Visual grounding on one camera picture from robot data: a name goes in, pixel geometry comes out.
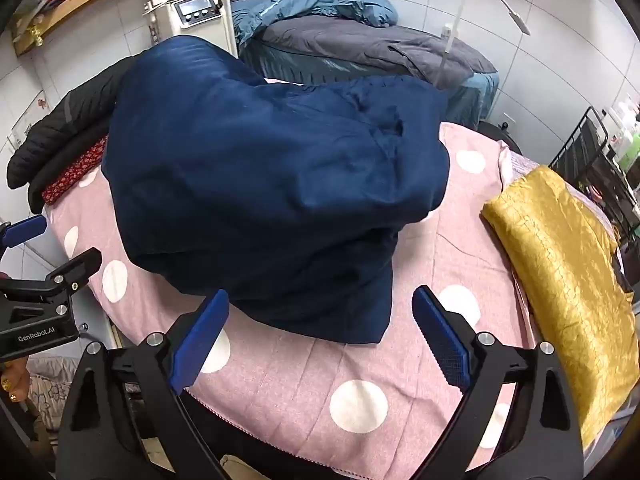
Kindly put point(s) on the white bottle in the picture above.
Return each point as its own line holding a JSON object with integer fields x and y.
{"x": 625, "y": 110}

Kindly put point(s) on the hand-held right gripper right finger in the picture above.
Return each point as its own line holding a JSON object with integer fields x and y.
{"x": 442, "y": 335}

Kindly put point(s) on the pink polka dot blanket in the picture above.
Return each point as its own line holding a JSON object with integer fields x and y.
{"x": 300, "y": 385}

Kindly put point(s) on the teal covered bed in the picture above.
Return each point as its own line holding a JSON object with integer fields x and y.
{"x": 475, "y": 97}

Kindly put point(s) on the navy blue garment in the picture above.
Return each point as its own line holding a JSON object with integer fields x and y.
{"x": 250, "y": 185}

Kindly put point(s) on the red patterned cloth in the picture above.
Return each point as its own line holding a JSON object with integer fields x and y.
{"x": 75, "y": 172}

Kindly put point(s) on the person's left hand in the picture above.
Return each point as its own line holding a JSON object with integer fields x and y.
{"x": 9, "y": 385}

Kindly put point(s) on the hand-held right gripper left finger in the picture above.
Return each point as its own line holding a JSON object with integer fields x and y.
{"x": 200, "y": 340}

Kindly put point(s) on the black stool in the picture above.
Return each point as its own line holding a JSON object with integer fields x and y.
{"x": 492, "y": 132}

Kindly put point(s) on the teal blue duvet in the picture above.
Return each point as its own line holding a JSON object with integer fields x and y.
{"x": 310, "y": 2}

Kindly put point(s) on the grey patterned cloth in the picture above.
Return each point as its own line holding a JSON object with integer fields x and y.
{"x": 47, "y": 390}

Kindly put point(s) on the white machine with screen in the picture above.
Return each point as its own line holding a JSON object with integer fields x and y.
{"x": 192, "y": 10}

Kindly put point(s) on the black quilted jacket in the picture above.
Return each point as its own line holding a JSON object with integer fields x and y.
{"x": 65, "y": 130}

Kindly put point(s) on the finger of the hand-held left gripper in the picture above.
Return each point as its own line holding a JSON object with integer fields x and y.
{"x": 75, "y": 266}
{"x": 25, "y": 230}

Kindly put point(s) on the green bottle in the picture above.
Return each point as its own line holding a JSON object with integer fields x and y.
{"x": 631, "y": 152}

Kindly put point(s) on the golden yellow pillow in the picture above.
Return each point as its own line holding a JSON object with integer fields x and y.
{"x": 565, "y": 270}

